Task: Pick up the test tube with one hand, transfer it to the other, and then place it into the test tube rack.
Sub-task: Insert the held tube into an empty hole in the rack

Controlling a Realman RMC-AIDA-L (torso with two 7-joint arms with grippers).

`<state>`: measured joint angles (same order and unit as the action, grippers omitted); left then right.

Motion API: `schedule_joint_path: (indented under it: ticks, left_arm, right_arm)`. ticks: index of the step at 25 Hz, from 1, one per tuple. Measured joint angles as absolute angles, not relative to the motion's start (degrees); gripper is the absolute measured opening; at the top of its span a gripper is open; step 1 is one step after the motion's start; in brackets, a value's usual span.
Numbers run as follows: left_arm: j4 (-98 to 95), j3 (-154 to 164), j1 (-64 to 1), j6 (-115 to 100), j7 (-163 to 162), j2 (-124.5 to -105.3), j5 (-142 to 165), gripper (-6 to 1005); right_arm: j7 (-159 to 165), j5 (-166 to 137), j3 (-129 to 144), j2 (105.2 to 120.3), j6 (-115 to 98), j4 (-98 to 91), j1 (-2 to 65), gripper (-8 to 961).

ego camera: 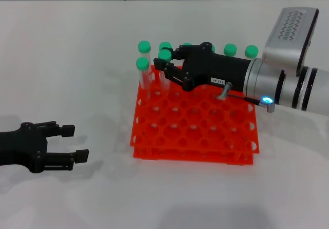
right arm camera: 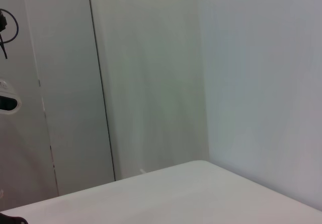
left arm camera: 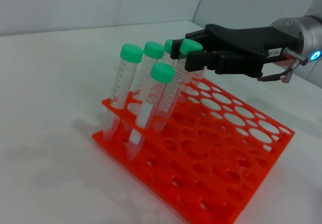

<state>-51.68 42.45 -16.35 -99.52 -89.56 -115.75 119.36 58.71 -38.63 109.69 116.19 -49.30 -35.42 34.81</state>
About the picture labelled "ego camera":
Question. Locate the green capped clear test tube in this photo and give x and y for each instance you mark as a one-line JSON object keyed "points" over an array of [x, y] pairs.
{"points": [[144, 46], [213, 48], [251, 51], [142, 63], [165, 55], [187, 44], [165, 45], [230, 49]]}

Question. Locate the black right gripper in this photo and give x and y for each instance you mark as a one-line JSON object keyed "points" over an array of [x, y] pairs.
{"points": [[216, 68]]}

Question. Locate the orange test tube rack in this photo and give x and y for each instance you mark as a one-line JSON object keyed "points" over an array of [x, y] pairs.
{"points": [[195, 159]]}

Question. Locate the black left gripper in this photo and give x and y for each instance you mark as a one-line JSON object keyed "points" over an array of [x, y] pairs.
{"points": [[23, 148]]}

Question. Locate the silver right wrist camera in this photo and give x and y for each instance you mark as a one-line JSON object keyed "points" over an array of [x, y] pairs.
{"points": [[290, 36]]}

